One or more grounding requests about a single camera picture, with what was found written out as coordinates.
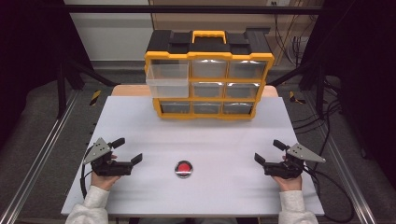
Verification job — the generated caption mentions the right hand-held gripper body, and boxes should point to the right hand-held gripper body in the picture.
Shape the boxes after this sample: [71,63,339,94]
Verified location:
[263,143,327,180]

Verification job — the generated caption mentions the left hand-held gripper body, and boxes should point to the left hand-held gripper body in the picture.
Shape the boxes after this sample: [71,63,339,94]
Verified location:
[82,137,134,177]

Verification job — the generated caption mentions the round red silver-rimmed tin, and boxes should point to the round red silver-rimmed tin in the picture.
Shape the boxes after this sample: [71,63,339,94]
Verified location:
[174,160,194,179]

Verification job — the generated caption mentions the clear plastic drawer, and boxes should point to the clear plastic drawer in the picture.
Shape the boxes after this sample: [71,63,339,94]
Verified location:
[145,59,191,99]

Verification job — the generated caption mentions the person's left hand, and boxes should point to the person's left hand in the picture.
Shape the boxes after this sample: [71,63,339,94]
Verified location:
[90,172,121,191]

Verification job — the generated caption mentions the person's right hand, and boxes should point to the person's right hand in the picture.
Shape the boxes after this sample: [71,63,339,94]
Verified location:
[271,174,304,192]

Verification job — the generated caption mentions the yellow black hazard tape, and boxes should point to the yellow black hazard tape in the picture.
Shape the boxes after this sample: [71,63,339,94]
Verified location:
[89,90,103,107]
[289,91,307,105]

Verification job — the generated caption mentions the wooden table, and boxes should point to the wooden table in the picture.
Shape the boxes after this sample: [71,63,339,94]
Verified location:
[110,84,280,98]

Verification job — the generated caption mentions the black metal stand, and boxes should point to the black metal stand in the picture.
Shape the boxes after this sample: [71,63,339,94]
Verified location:
[266,58,327,119]
[56,58,121,119]

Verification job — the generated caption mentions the group of closed clear drawers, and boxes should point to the group of closed clear drawers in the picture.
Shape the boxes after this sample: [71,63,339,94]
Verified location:
[160,59,268,115]

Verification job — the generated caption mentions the yellow black drawer organizer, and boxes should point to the yellow black drawer organizer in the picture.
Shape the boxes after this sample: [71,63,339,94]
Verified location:
[143,27,276,121]

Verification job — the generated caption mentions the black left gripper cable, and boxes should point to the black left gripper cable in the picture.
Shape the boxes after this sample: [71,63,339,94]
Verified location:
[79,146,94,200]

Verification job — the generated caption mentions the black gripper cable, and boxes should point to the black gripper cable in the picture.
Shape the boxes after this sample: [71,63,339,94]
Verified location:
[79,146,94,200]
[303,166,356,224]

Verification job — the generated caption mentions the black floor cables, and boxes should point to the black floor cables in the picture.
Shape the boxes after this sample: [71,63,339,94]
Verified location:
[291,77,343,135]

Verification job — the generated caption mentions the aluminium frame rail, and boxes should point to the aluminium frame rail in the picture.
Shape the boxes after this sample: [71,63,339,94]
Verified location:
[0,90,79,224]
[303,92,378,224]

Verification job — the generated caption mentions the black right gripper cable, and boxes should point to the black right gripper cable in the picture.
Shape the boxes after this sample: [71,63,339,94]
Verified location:
[303,166,356,224]

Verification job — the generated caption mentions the hanging black wall cables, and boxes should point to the hanging black wall cables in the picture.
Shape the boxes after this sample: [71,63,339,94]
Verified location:
[273,13,310,67]

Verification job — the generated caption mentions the black horizontal frame bar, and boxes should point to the black horizontal frame bar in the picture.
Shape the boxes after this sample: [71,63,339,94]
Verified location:
[40,4,325,15]

